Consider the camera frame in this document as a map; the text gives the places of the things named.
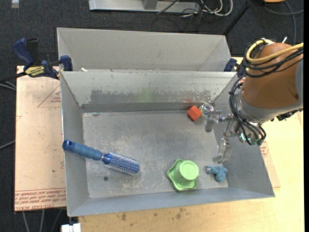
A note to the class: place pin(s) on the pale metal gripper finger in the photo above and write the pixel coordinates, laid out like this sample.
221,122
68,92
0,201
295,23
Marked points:
225,151
209,124

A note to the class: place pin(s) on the clear glass thing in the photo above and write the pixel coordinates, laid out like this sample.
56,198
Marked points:
207,109

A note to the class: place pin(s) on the red-orange block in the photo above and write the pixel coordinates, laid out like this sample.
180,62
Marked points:
194,113

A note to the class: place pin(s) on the blue toy animal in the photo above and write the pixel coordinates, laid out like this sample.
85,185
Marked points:
220,174

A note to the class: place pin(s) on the green plastic cup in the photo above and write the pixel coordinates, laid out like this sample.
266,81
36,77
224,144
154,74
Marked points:
184,174

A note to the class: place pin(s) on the grey metal bin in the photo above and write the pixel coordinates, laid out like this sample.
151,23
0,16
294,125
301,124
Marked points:
149,139

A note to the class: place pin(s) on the blue hairbrush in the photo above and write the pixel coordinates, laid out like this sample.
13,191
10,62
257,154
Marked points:
120,163

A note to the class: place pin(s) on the brown cardboard board, red print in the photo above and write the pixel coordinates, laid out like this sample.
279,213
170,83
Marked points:
38,139

